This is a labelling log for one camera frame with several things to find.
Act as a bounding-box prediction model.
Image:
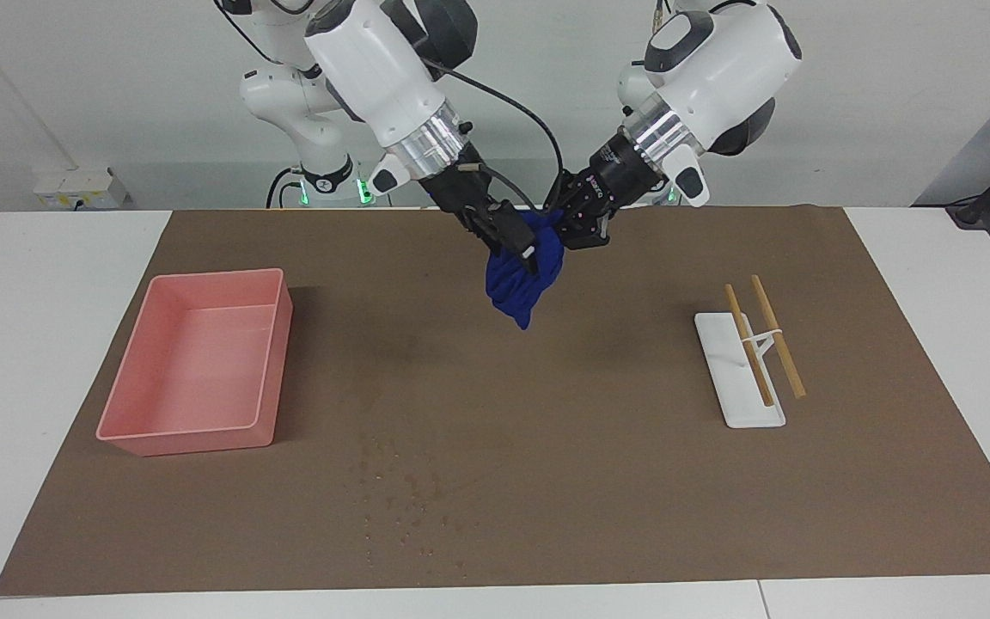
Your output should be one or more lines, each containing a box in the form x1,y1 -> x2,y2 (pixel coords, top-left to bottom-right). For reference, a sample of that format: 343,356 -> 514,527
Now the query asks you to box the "blue towel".
485,209 -> 566,332

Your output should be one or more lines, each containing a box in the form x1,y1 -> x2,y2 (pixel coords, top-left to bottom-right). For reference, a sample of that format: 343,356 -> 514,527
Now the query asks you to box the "spilled water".
356,331 -> 472,579

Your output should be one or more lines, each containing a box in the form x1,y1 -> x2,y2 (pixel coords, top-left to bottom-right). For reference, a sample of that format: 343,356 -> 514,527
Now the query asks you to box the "white towel rack base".
694,311 -> 787,429

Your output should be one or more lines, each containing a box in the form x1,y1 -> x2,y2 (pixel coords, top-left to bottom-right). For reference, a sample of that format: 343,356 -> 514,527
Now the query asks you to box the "wooden rack rod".
724,284 -> 776,408
750,275 -> 807,400

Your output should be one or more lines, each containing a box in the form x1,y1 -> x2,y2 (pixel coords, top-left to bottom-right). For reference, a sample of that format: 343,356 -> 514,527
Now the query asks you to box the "brown table mat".
0,205 -> 990,598

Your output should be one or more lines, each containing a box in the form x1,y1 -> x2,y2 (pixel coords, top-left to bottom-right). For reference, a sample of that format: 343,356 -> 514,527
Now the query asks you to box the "pink plastic bin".
96,268 -> 294,457

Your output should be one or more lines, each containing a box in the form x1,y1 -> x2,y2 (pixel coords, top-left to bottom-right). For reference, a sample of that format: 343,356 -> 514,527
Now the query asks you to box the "white power outlet box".
33,167 -> 129,211

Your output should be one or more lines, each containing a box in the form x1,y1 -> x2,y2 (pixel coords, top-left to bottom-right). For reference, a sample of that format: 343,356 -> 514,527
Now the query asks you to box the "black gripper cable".
423,57 -> 566,212

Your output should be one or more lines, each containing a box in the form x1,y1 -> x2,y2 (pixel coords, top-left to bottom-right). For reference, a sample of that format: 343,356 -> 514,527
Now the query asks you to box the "white wire rack bracket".
739,328 -> 785,364

